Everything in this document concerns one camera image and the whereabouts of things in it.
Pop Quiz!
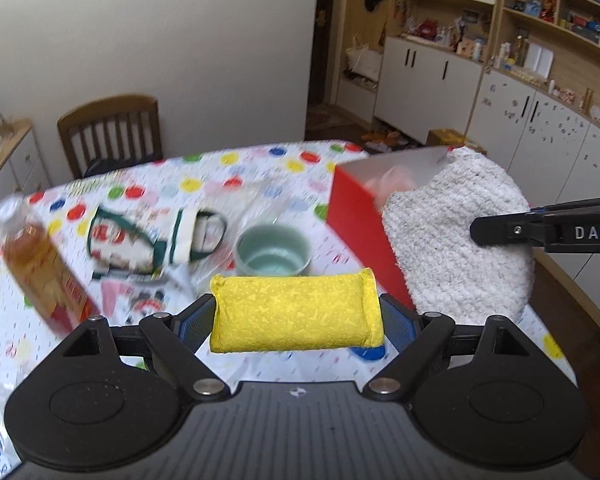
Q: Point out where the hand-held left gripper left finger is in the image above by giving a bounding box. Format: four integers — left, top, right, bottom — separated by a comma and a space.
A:
62, 294, 231, 402

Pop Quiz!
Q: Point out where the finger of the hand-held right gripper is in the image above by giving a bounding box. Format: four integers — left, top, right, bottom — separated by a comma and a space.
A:
529, 196, 600, 217
470, 210, 551, 247

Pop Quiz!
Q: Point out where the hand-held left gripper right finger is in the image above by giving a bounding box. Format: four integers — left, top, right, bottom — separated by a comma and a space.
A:
362, 294, 536, 402

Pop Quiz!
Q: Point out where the white knit cloth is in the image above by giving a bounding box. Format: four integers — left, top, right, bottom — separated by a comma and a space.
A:
381, 146, 536, 324

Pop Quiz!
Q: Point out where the yellow sponge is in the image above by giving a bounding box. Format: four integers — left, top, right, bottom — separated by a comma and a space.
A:
208, 269, 385, 355

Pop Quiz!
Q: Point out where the red cardboard box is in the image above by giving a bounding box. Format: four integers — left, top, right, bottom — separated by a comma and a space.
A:
326, 146, 461, 312

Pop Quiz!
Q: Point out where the pink printed pouch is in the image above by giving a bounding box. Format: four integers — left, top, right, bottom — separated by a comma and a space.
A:
100, 276, 183, 323

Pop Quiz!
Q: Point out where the pale green ceramic cup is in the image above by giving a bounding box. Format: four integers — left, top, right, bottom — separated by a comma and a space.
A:
235, 225, 312, 278

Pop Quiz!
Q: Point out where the brown cardboard box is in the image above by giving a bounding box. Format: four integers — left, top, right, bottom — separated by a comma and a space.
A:
426, 128, 487, 157

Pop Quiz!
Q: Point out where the printed pouch with green trim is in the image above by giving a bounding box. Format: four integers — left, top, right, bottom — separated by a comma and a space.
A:
87, 204, 182, 277

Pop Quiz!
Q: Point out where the white base cabinet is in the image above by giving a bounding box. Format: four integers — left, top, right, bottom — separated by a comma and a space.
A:
375, 35, 600, 331

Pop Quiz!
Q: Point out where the clear plastic wrap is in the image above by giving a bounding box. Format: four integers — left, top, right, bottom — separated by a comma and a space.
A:
240, 180, 292, 226

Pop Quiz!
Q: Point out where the plastic tea bottle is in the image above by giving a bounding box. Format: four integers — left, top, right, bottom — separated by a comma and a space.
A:
0, 195, 102, 334

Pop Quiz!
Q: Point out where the balloon print tablecloth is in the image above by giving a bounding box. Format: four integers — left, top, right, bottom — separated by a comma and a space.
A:
0, 140, 578, 461

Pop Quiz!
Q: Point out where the wooden display shelf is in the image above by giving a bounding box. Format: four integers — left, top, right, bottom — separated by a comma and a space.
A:
495, 0, 600, 127

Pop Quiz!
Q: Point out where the wooden chair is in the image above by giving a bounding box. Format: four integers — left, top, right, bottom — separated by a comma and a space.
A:
57, 95, 163, 179

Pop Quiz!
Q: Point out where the white shopping bag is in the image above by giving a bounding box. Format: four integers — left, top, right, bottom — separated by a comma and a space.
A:
346, 35, 384, 82

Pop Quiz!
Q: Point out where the wooden side shelf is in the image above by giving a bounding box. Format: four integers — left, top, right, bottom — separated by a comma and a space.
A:
0, 119, 51, 207

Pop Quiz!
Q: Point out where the dark door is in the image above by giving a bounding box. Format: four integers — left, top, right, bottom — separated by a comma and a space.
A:
305, 0, 367, 137

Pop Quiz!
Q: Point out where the white bag with green strap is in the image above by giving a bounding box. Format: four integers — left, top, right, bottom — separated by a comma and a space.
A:
172, 208, 229, 264

